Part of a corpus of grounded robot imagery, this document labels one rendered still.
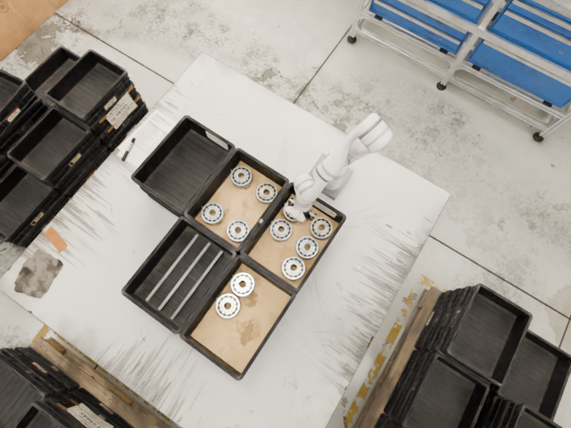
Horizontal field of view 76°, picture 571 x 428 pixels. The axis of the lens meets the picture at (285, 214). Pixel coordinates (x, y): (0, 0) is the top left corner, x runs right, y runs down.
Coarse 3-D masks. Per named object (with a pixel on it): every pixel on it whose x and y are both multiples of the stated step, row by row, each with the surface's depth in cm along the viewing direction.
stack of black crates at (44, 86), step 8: (64, 48) 247; (48, 56) 245; (56, 56) 248; (64, 56) 253; (72, 56) 250; (48, 64) 247; (56, 64) 251; (64, 64) 256; (72, 64) 256; (32, 72) 241; (40, 72) 245; (48, 72) 250; (56, 72) 253; (64, 72) 254; (24, 80) 239; (32, 80) 243; (40, 80) 248; (48, 80) 251; (56, 80) 252; (32, 88) 246; (40, 88) 249; (40, 96) 247; (48, 104) 234
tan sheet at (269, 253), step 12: (276, 216) 168; (324, 216) 168; (300, 228) 166; (264, 240) 164; (288, 240) 164; (324, 240) 165; (252, 252) 162; (264, 252) 162; (276, 252) 163; (288, 252) 163; (264, 264) 161; (276, 264) 161; (312, 264) 161
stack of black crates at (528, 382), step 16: (528, 336) 205; (528, 352) 206; (544, 352) 206; (560, 352) 198; (512, 368) 203; (528, 368) 204; (544, 368) 204; (560, 368) 200; (512, 384) 201; (528, 384) 201; (544, 384) 201; (560, 384) 194; (512, 400) 198; (528, 400) 199; (544, 400) 198; (560, 400) 190
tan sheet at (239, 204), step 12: (252, 168) 175; (228, 180) 172; (252, 180) 173; (264, 180) 173; (216, 192) 170; (228, 192) 171; (240, 192) 171; (252, 192) 171; (228, 204) 169; (240, 204) 169; (252, 204) 169; (228, 216) 167; (240, 216) 167; (252, 216) 167; (216, 228) 165; (228, 240) 164
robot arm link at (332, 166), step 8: (368, 120) 111; (376, 120) 111; (360, 128) 112; (368, 128) 111; (352, 136) 115; (360, 136) 114; (344, 144) 118; (336, 152) 120; (344, 152) 120; (328, 160) 123; (336, 160) 121; (344, 160) 122; (320, 168) 125; (328, 168) 123; (336, 168) 123; (328, 176) 125
